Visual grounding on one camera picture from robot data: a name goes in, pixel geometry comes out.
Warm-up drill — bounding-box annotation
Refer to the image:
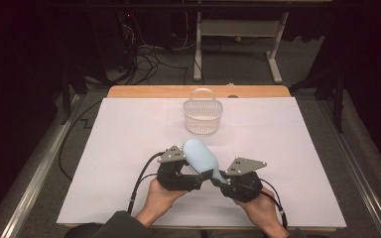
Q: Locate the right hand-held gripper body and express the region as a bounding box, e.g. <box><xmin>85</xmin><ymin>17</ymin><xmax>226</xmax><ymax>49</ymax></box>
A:
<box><xmin>218</xmin><ymin>157</ymin><xmax>268</xmax><ymax>203</ymax></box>

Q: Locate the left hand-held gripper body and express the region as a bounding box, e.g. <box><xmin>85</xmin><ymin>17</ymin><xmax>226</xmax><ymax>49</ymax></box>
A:
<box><xmin>157</xmin><ymin>145</ymin><xmax>203</xmax><ymax>192</ymax></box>

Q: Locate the light blue hairbrush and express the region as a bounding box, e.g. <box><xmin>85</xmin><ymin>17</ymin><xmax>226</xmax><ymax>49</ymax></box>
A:
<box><xmin>178</xmin><ymin>138</ymin><xmax>229</xmax><ymax>184</ymax></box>

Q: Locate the white plastic basket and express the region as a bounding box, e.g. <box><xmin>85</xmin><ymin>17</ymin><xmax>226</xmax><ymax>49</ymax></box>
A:
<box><xmin>183</xmin><ymin>87</ymin><xmax>224</xmax><ymax>136</ymax></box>

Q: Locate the person's left hand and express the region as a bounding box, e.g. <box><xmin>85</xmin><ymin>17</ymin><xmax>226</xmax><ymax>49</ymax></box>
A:
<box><xmin>135</xmin><ymin>178</ymin><xmax>188</xmax><ymax>228</ymax></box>

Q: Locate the person's right hand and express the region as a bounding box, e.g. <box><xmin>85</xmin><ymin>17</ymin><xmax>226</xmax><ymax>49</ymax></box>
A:
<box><xmin>234</xmin><ymin>187</ymin><xmax>291</xmax><ymax>238</ymax></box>

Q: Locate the white table sheet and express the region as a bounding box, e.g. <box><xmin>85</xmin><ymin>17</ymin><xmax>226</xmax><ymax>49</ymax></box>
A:
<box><xmin>56</xmin><ymin>96</ymin><xmax>347</xmax><ymax>230</ymax></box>

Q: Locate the black metal stand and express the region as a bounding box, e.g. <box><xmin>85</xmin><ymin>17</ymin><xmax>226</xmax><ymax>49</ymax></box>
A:
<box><xmin>61</xmin><ymin>63</ymin><xmax>108</xmax><ymax>125</ymax></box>
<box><xmin>289</xmin><ymin>65</ymin><xmax>346</xmax><ymax>133</ymax></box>

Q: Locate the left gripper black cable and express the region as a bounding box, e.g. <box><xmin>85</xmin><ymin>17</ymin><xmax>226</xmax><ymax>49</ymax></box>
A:
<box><xmin>127</xmin><ymin>152</ymin><xmax>165</xmax><ymax>216</ymax></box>

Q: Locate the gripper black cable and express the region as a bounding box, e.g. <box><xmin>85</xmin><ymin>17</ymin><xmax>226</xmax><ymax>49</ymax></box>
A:
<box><xmin>127</xmin><ymin>152</ymin><xmax>165</xmax><ymax>216</ymax></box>
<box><xmin>259</xmin><ymin>178</ymin><xmax>289</xmax><ymax>230</ymax></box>

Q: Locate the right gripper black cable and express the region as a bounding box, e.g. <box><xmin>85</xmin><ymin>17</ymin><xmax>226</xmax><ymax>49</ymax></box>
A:
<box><xmin>259</xmin><ymin>178</ymin><xmax>289</xmax><ymax>230</ymax></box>

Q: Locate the black floor cable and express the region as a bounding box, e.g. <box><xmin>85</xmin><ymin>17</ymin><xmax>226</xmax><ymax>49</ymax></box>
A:
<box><xmin>58</xmin><ymin>100</ymin><xmax>103</xmax><ymax>181</ymax></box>

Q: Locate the aluminium floor rail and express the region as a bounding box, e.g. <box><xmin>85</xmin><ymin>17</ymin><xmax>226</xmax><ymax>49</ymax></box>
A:
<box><xmin>317</xmin><ymin>98</ymin><xmax>381</xmax><ymax>238</ymax></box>
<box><xmin>0</xmin><ymin>95</ymin><xmax>80</xmax><ymax>238</ymax></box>

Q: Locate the tangle of floor cables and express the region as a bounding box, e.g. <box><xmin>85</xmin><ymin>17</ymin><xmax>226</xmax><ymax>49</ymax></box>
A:
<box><xmin>118</xmin><ymin>13</ymin><xmax>190</xmax><ymax>85</ymax></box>

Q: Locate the white metal desk frame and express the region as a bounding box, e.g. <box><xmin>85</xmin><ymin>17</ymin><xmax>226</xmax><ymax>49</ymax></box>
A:
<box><xmin>192</xmin><ymin>11</ymin><xmax>290</xmax><ymax>84</ymax></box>

